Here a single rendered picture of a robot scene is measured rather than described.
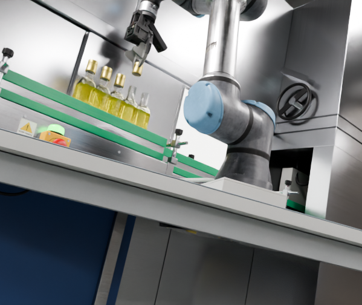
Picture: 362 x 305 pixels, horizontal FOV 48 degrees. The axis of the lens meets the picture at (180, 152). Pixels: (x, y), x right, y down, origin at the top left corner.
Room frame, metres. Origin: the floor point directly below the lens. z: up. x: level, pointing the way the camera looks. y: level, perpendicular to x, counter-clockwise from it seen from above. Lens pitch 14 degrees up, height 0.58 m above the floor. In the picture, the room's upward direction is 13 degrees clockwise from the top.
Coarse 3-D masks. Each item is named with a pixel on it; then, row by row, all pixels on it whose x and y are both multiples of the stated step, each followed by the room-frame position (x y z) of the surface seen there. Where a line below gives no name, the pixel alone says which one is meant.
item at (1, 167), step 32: (0, 160) 0.82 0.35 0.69; (32, 160) 0.84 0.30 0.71; (64, 192) 0.86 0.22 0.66; (96, 192) 0.88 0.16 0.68; (128, 192) 0.90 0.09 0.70; (192, 224) 0.95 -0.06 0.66; (224, 224) 0.97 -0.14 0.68; (256, 224) 1.00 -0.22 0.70; (320, 256) 1.05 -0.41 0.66; (352, 256) 1.08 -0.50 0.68
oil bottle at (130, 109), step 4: (124, 100) 1.37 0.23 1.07; (128, 100) 1.37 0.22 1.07; (132, 100) 1.38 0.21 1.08; (124, 104) 1.36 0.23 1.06; (128, 104) 1.37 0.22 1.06; (132, 104) 1.38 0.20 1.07; (136, 104) 1.39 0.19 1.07; (124, 108) 1.36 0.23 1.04; (128, 108) 1.37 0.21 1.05; (132, 108) 1.38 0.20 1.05; (136, 108) 1.39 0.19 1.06; (124, 112) 1.36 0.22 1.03; (128, 112) 1.37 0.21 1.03; (132, 112) 1.38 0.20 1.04; (136, 112) 1.39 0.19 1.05; (124, 116) 1.37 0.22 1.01; (128, 116) 1.37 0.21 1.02; (132, 116) 1.38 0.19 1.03; (128, 120) 1.38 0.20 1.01; (132, 120) 1.39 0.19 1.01
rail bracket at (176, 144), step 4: (176, 128) 1.35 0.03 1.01; (176, 132) 1.35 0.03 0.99; (180, 132) 1.35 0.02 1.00; (176, 136) 1.35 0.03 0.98; (180, 136) 1.36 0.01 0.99; (172, 140) 1.36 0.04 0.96; (176, 140) 1.34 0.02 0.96; (168, 144) 1.39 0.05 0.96; (172, 144) 1.36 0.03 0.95; (176, 144) 1.35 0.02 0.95; (180, 144) 1.33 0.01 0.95; (184, 144) 1.32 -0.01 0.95; (176, 148) 1.35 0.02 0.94; (172, 152) 1.36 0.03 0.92; (172, 156) 1.35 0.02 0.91; (168, 160) 1.36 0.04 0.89; (172, 160) 1.35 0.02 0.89; (176, 160) 1.36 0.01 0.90
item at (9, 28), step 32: (0, 0) 1.23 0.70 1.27; (32, 0) 1.29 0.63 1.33; (64, 0) 1.32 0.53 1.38; (96, 0) 1.41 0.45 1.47; (128, 0) 1.49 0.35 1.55; (0, 32) 1.25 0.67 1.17; (32, 32) 1.30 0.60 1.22; (64, 32) 1.37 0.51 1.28; (96, 32) 1.42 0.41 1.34; (160, 32) 1.60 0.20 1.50; (192, 32) 1.70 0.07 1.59; (256, 32) 1.95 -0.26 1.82; (288, 32) 2.10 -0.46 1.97; (32, 64) 1.33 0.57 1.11; (64, 64) 1.39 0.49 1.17; (160, 64) 1.60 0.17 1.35; (192, 64) 1.73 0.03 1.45; (256, 64) 1.97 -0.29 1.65; (256, 96) 2.00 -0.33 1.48; (288, 160) 2.21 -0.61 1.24
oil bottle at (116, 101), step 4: (112, 92) 1.34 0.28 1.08; (116, 92) 1.34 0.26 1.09; (112, 96) 1.33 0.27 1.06; (116, 96) 1.34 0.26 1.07; (120, 96) 1.35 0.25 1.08; (112, 100) 1.33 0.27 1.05; (116, 100) 1.34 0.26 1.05; (120, 100) 1.35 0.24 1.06; (108, 104) 1.33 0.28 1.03; (112, 104) 1.33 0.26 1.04; (116, 104) 1.34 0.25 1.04; (120, 104) 1.35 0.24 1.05; (108, 108) 1.33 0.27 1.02; (112, 108) 1.33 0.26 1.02; (116, 108) 1.34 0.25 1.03; (120, 108) 1.35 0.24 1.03; (108, 112) 1.33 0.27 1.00; (112, 112) 1.34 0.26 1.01; (116, 112) 1.34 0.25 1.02; (120, 112) 1.35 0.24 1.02; (120, 116) 1.36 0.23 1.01
